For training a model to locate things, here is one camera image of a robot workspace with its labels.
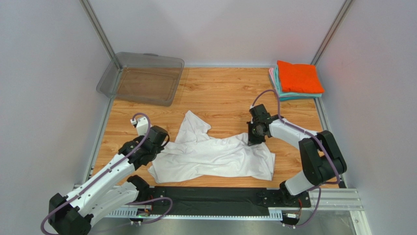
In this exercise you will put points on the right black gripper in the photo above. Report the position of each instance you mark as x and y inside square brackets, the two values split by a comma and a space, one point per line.
[255, 138]

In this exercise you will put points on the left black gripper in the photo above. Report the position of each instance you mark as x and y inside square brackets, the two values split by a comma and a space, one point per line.
[160, 148]

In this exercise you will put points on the white t-shirt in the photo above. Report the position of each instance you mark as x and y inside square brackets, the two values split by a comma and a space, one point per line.
[194, 154]

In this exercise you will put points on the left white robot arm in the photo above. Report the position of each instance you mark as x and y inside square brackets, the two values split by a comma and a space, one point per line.
[112, 187]

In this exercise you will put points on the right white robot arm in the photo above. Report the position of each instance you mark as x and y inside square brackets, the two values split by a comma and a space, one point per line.
[321, 158]

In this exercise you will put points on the pink folded t-shirt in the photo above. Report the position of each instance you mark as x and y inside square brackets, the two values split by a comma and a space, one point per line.
[273, 80]

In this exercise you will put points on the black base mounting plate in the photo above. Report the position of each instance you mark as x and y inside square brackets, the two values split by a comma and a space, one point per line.
[209, 201]

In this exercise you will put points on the clear grey plastic bin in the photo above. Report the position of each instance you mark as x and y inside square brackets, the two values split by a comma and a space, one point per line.
[144, 78]

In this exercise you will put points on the orange folded t-shirt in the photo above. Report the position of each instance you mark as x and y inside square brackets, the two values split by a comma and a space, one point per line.
[299, 78]

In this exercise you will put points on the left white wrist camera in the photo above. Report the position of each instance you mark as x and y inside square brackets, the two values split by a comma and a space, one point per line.
[141, 125]

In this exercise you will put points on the aluminium frame rail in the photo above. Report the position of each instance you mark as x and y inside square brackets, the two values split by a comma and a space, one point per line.
[333, 211]

